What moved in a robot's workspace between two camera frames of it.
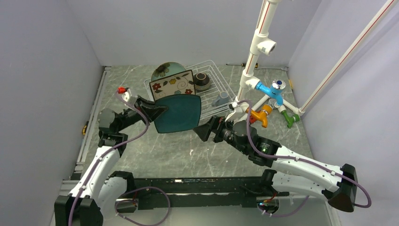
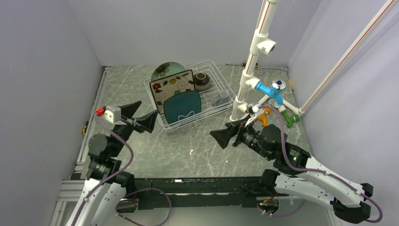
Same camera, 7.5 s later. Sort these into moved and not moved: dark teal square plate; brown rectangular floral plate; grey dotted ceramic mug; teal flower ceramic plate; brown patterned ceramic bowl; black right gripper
Moved: dark teal square plate; black right gripper
Not moved: brown rectangular floral plate; brown patterned ceramic bowl; grey dotted ceramic mug; teal flower ceramic plate
